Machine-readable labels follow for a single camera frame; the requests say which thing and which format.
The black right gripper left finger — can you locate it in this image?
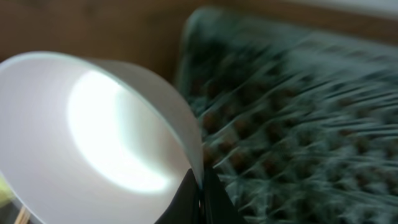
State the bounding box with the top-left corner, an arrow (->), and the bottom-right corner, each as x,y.
155,169 -> 201,224

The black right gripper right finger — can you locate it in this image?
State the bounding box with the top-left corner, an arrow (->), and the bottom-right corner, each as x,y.
202,168 -> 248,224

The pink bowl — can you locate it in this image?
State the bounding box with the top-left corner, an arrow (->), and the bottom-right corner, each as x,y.
1,52 -> 203,223

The yellow plate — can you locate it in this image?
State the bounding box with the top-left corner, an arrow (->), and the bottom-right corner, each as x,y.
0,176 -> 15,207

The grey dishwasher rack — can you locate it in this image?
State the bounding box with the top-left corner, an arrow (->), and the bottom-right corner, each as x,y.
177,7 -> 397,223

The left wooden chopstick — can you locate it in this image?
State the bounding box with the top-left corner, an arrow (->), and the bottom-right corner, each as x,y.
14,207 -> 30,224

